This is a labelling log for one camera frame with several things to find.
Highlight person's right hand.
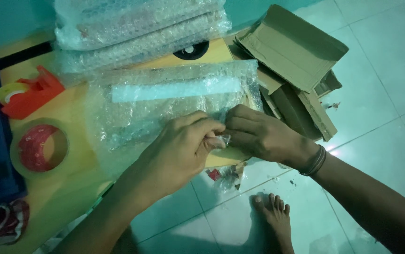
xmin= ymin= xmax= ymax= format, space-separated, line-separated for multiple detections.
xmin=223 ymin=104 xmax=319 ymax=169

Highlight person's left hand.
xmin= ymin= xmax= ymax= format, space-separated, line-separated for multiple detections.
xmin=135 ymin=110 xmax=229 ymax=202

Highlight bubble-wrapped parcel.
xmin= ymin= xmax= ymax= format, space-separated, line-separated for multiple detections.
xmin=85 ymin=60 xmax=263 ymax=177

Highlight pile of flattened cardboard boxes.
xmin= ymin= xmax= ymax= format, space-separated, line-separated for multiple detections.
xmin=229 ymin=4 xmax=349 ymax=142

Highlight black tape roll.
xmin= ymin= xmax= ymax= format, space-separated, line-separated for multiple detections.
xmin=173 ymin=40 xmax=210 ymax=61

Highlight person's foot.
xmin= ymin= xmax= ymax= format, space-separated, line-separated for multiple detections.
xmin=253 ymin=193 xmax=295 ymax=254

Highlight stack of bubble-wrapped parcels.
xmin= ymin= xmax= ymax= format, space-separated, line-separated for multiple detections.
xmin=52 ymin=0 xmax=232 ymax=76

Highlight low wooden table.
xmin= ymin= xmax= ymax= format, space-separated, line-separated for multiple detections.
xmin=0 ymin=30 xmax=259 ymax=254

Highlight clear tape roll red core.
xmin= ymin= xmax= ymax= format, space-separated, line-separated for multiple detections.
xmin=10 ymin=118 xmax=70 ymax=179

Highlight red tape dispenser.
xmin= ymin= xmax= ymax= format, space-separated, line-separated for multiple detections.
xmin=0 ymin=66 xmax=65 ymax=120

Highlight dark wrist bracelets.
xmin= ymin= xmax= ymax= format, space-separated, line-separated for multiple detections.
xmin=299 ymin=145 xmax=327 ymax=177

